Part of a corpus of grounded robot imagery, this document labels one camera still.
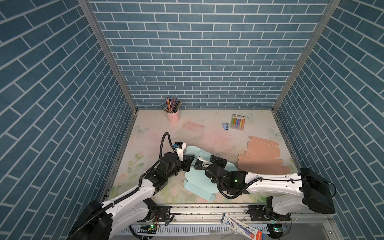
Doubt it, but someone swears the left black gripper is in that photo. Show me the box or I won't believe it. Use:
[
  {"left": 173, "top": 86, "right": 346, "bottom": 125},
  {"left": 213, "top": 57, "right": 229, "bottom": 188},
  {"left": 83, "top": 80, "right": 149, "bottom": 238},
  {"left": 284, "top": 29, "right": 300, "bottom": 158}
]
[{"left": 165, "top": 154, "right": 196, "bottom": 181}]

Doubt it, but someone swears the mint green paper box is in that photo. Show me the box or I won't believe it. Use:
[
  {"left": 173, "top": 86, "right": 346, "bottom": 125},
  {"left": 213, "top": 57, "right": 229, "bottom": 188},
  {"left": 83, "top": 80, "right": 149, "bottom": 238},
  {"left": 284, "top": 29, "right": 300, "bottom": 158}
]
[{"left": 183, "top": 146, "right": 231, "bottom": 204}]

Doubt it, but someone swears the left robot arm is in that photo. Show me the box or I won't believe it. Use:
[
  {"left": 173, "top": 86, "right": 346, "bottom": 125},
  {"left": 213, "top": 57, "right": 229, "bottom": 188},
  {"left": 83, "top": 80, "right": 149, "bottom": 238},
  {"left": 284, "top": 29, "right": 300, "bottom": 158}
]
[{"left": 67, "top": 142, "right": 193, "bottom": 240}]

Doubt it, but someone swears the flat pink paper box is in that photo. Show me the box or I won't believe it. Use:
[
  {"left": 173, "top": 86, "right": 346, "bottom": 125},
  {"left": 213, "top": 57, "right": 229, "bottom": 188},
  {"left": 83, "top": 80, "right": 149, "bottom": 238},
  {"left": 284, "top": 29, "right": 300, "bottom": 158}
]
[{"left": 237, "top": 136, "right": 291, "bottom": 175}]

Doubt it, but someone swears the white red toothpaste box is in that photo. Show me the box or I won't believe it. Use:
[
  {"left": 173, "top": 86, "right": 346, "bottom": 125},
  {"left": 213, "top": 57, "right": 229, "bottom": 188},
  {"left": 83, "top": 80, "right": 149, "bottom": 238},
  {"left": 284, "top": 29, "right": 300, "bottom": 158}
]
[{"left": 222, "top": 214, "right": 265, "bottom": 240}]

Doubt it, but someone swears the pink pencil cup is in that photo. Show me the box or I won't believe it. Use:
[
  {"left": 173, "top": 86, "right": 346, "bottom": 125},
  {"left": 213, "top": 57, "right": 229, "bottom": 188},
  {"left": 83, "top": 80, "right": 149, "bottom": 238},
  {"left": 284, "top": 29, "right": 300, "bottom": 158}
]
[{"left": 167, "top": 111, "right": 180, "bottom": 124}]

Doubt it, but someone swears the bundle of coloured pencils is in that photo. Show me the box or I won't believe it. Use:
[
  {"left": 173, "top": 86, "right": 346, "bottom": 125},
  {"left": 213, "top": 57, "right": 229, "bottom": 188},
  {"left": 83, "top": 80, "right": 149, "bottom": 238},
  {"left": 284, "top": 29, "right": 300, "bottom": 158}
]
[{"left": 161, "top": 97, "right": 182, "bottom": 114}]

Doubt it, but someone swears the clear case of markers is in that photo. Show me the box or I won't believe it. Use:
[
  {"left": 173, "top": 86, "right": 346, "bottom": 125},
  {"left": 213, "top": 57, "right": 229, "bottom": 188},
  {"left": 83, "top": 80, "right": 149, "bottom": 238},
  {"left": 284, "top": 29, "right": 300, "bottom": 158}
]
[{"left": 230, "top": 114, "right": 246, "bottom": 131}]

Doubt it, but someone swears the left green circuit board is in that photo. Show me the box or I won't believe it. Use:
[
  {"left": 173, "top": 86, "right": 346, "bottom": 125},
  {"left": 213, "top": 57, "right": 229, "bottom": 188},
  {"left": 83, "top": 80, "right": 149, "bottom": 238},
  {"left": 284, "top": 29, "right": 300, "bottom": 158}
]
[{"left": 138, "top": 225, "right": 158, "bottom": 235}]

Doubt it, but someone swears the green circuit board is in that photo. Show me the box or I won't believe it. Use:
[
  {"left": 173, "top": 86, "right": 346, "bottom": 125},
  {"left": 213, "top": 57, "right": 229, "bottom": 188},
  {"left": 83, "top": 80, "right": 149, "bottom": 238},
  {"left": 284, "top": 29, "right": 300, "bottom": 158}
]
[
  {"left": 138, "top": 225, "right": 158, "bottom": 235},
  {"left": 267, "top": 224, "right": 284, "bottom": 240}
]

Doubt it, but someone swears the right green circuit board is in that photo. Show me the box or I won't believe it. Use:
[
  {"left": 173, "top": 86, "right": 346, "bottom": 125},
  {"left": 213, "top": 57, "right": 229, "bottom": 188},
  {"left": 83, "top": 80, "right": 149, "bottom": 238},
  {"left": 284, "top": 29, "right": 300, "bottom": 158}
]
[{"left": 267, "top": 224, "right": 284, "bottom": 240}]

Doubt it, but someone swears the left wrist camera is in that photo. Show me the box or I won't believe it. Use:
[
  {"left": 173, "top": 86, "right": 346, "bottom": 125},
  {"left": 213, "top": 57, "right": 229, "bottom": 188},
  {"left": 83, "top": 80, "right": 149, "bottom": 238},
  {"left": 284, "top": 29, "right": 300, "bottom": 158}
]
[{"left": 174, "top": 142, "right": 187, "bottom": 161}]

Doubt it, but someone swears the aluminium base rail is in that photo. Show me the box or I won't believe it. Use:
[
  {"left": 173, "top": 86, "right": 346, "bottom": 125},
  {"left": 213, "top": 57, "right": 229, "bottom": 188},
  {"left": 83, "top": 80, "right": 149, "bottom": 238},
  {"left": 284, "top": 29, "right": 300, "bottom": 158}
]
[{"left": 78, "top": 203, "right": 343, "bottom": 240}]

